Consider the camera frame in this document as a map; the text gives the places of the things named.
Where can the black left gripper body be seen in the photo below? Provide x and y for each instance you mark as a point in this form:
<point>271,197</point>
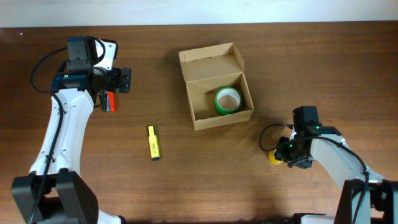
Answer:
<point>111,78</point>

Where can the green tape roll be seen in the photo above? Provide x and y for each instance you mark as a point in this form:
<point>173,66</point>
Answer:
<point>228,100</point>

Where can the yellow highlighter marker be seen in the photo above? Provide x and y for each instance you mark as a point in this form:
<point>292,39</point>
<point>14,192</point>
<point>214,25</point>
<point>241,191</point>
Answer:
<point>153,144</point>

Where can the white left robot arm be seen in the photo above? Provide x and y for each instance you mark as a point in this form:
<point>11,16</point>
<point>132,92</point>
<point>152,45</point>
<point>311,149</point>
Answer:
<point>54,191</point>

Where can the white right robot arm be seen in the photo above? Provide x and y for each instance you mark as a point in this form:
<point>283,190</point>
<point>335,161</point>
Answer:
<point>366,196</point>

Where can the cardboard box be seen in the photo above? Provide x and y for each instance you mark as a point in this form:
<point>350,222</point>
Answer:
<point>205,71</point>

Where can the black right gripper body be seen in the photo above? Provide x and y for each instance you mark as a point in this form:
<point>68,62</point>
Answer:
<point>295,155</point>

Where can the yellow tape roll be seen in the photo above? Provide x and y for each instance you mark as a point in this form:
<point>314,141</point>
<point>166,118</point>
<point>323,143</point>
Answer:
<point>273,160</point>

